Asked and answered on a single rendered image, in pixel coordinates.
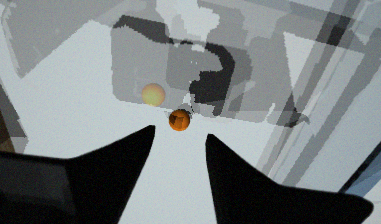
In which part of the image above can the blue l-shaped low wall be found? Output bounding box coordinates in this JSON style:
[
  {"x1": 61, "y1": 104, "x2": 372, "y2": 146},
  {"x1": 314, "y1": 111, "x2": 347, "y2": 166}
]
[{"x1": 338, "y1": 142, "x2": 381, "y2": 197}]

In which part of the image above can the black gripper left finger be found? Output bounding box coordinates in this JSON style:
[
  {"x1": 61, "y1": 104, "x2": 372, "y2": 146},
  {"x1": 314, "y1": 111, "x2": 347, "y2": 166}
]
[{"x1": 0, "y1": 125, "x2": 156, "y2": 224}]

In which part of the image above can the translucent yellow ball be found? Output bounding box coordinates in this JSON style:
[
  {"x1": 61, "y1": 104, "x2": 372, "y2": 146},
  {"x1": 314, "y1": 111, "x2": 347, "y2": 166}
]
[{"x1": 141, "y1": 83, "x2": 166, "y2": 107}]

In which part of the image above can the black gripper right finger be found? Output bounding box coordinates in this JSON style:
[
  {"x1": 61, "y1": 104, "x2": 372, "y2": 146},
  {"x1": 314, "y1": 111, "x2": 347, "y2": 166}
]
[{"x1": 205, "y1": 134, "x2": 374, "y2": 224}]

